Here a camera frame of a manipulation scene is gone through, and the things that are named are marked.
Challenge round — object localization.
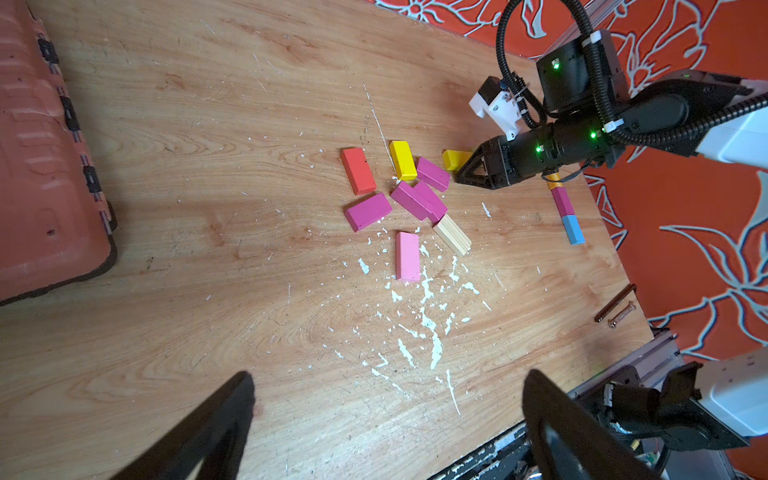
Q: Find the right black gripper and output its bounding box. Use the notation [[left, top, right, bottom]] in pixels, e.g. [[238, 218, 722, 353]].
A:
[[454, 116, 626, 190]]

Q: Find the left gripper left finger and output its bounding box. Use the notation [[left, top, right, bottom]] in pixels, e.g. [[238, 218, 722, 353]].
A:
[[114, 371, 255, 479]]

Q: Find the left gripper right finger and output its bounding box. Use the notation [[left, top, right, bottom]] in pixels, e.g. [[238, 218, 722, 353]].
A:
[[522, 370, 657, 479]]

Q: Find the orange yellow cylinder block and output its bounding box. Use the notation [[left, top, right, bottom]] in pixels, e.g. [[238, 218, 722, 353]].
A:
[[544, 172, 563, 190]]

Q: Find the dark magenta block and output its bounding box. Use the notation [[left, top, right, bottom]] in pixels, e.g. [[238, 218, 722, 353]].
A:
[[413, 182, 448, 224]]

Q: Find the natural wood block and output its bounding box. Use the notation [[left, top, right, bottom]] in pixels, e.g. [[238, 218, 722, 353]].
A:
[[433, 214, 472, 256]]

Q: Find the blue striped block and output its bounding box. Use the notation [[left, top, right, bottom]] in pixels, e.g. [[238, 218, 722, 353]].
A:
[[561, 215, 586, 245]]

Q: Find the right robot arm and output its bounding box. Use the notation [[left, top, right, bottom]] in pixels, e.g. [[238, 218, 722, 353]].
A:
[[454, 1, 767, 190]]

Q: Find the magenta block top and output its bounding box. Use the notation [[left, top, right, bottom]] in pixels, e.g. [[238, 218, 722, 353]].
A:
[[416, 156, 451, 192]]

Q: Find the pale pink block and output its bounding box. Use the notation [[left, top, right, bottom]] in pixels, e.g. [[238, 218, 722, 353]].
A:
[[396, 232, 421, 282]]

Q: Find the small metal bolt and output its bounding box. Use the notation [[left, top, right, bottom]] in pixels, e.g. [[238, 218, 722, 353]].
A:
[[608, 301, 637, 329]]

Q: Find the red block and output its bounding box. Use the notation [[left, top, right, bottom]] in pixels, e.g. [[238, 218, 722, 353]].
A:
[[341, 148, 377, 195]]

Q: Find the brown metal rod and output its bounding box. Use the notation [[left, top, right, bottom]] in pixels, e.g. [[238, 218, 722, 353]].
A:
[[594, 283, 637, 323]]

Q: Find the red plastic tool case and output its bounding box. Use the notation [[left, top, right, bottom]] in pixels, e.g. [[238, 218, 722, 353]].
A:
[[1, 1, 118, 305]]

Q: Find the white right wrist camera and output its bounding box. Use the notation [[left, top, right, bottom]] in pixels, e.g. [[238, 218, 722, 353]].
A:
[[469, 76, 527, 142]]

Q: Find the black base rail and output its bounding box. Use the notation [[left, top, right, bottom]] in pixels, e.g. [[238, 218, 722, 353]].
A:
[[429, 422, 535, 480]]

